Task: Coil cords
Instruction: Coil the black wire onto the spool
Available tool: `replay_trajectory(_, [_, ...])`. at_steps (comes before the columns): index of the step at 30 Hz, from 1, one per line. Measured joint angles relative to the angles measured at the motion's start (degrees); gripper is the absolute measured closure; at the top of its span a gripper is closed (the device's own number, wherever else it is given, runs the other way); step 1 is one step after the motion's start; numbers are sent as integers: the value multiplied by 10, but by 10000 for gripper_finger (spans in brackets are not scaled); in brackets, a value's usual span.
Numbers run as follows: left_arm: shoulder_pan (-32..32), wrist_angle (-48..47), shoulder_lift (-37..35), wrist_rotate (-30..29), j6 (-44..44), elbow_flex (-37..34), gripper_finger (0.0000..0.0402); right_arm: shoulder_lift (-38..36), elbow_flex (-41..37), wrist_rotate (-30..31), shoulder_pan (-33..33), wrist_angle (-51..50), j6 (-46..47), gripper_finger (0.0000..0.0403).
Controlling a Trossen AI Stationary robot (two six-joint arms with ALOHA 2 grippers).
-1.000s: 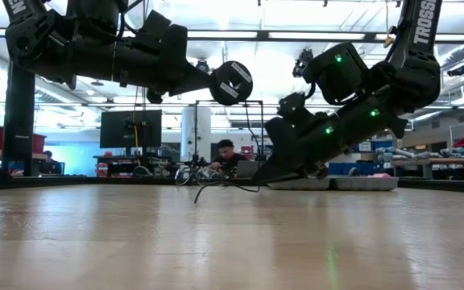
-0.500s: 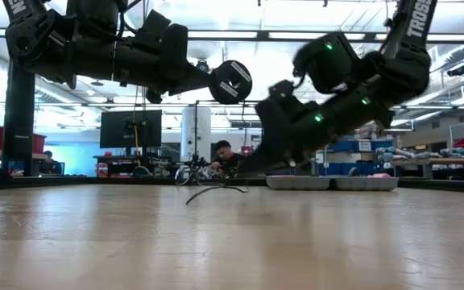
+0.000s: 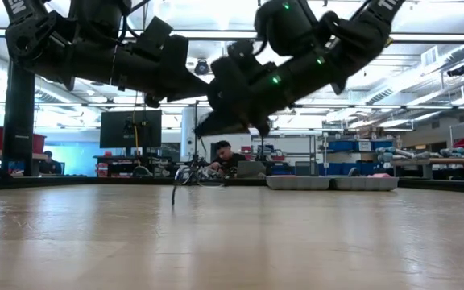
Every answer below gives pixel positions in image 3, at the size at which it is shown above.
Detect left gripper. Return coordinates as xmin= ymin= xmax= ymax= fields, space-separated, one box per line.
xmin=126 ymin=35 xmax=212 ymax=108

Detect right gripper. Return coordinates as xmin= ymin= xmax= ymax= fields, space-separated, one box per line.
xmin=193 ymin=39 xmax=297 ymax=139

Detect thin black wire cord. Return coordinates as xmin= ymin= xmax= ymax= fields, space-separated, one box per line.
xmin=170 ymin=136 xmax=209 ymax=206

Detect person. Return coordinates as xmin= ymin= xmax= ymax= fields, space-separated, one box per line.
xmin=205 ymin=139 xmax=247 ymax=176
xmin=38 ymin=150 xmax=64 ymax=176

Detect white square pillar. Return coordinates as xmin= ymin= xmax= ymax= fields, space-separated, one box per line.
xmin=180 ymin=106 xmax=213 ymax=163

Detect grey laptop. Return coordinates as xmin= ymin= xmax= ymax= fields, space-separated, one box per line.
xmin=235 ymin=159 xmax=267 ymax=179

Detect black safety glasses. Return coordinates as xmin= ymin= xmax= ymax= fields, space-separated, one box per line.
xmin=174 ymin=164 xmax=226 ymax=189

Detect black monitor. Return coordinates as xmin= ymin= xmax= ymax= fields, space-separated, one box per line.
xmin=99 ymin=110 xmax=163 ymax=149

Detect grey plastic tool case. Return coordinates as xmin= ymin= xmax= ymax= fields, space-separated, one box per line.
xmin=266 ymin=172 xmax=400 ymax=192

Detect wooden workbench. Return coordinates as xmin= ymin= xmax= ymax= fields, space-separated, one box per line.
xmin=392 ymin=156 xmax=464 ymax=178

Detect grey tubular equipment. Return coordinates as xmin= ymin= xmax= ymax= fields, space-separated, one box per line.
xmin=375 ymin=145 xmax=464 ymax=161

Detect black ceiling-mounted camera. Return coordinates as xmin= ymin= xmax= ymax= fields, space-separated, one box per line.
xmin=193 ymin=58 xmax=211 ymax=77

